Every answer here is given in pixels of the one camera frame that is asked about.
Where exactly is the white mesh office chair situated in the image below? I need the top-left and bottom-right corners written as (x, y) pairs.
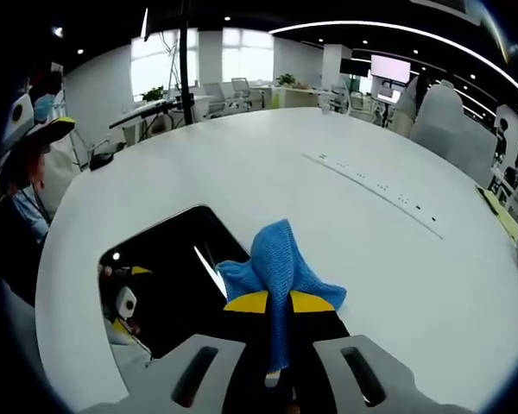
top-left (231, 77), bottom-right (252, 110)
top-left (202, 81), bottom-right (226, 118)

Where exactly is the small black device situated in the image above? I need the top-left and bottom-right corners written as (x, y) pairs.
top-left (89, 151), bottom-right (115, 173)

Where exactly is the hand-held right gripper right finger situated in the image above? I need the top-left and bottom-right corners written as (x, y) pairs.
top-left (288, 289), bottom-right (474, 414)

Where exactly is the black tablet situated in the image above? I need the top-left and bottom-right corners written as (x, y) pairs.
top-left (97, 204), bottom-right (252, 361)

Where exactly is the ceiling air vent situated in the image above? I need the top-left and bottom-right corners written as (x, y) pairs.
top-left (409, 0), bottom-right (480, 25)

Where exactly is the light blue garment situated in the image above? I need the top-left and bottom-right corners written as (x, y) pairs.
top-left (11, 189), bottom-right (49, 243)

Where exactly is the blue cleaning cloth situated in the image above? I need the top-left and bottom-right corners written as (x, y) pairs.
top-left (215, 218), bottom-right (347, 377)

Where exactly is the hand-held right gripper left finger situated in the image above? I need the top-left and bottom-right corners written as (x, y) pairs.
top-left (79, 289), bottom-right (272, 414)

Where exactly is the pink wall screen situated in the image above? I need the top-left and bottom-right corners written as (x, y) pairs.
top-left (370, 54), bottom-right (412, 83)

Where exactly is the black-topped desk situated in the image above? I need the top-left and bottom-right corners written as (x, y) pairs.
top-left (109, 97), bottom-right (186, 129)

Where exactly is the yellow-green paper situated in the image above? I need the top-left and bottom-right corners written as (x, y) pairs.
top-left (476, 184), bottom-right (518, 243)

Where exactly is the black stand pole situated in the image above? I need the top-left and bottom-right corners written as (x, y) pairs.
top-left (179, 0), bottom-right (196, 126)

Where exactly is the white table socket strip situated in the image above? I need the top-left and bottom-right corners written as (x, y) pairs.
top-left (301, 152), bottom-right (445, 241)

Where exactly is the grey covered chair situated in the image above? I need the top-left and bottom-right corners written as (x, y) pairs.
top-left (407, 79), bottom-right (500, 189)

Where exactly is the person's left hand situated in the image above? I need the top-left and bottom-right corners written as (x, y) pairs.
top-left (28, 148), bottom-right (47, 193)

